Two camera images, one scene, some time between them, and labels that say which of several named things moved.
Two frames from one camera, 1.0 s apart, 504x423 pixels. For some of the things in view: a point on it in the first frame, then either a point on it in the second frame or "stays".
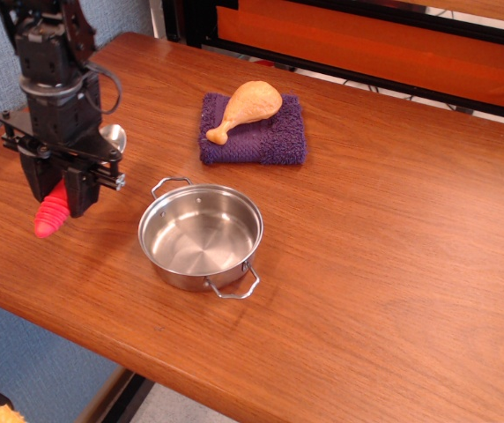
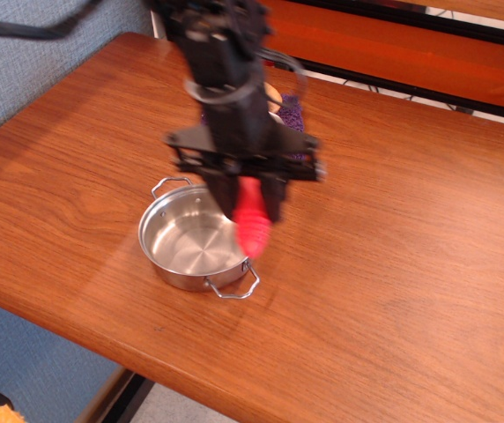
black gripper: [63, 123] -> [242, 138]
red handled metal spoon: [54, 211] -> [251, 216]
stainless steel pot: [197, 234] stays
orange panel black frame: [472, 55] stays
